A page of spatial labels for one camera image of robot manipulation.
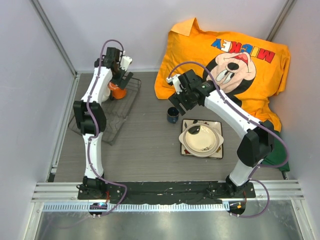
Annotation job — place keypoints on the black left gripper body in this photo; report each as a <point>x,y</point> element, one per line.
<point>117,78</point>

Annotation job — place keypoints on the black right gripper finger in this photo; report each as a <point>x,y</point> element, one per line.
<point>187,104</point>
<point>176,103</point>

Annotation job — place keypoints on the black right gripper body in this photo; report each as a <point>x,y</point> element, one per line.
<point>185,93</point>

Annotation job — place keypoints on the blue mug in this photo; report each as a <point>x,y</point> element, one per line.
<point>172,115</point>

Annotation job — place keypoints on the orange mug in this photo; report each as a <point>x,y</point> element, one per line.
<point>116,93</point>

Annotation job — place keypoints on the small cream plate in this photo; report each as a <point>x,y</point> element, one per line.
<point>200,138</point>

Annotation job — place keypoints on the black wire dish rack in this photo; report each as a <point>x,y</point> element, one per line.
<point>116,111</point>

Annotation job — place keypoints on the large white oval dish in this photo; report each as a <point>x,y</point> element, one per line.
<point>201,154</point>

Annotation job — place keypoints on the white ribbed bowl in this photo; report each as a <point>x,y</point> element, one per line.
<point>105,95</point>

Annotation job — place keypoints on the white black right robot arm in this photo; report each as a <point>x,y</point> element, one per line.
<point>257,141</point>

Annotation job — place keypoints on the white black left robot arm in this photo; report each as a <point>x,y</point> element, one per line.
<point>90,119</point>

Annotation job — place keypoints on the orange Mickey pillow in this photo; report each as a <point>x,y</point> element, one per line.
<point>248,70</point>

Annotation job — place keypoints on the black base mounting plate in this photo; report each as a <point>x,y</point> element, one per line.
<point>165,192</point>

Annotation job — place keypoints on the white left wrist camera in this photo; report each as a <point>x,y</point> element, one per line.
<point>125,62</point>

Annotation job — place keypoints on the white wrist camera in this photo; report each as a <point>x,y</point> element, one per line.
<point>175,82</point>
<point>125,62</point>

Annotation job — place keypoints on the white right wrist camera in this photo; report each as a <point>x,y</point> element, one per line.
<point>175,82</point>

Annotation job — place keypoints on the aluminium frame rail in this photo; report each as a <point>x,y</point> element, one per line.
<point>67,191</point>

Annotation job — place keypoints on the white slotted cable duct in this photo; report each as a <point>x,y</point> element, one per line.
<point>102,207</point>

